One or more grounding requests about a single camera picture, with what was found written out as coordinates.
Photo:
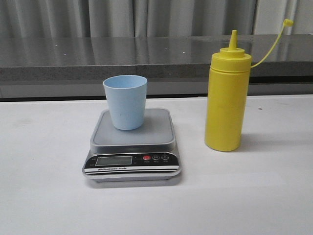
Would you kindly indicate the light blue plastic cup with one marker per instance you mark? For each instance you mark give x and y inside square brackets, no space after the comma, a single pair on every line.
[126,97]

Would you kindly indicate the yellow squeeze bottle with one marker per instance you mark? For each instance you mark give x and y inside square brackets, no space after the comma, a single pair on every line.
[227,91]

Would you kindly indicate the silver electronic kitchen scale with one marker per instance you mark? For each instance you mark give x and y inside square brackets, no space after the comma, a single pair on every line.
[147,153]

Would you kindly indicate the grey stone counter ledge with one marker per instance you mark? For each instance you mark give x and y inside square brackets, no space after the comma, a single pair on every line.
[79,59]

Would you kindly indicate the grey curtain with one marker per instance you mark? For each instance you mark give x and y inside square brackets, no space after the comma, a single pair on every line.
[151,18]

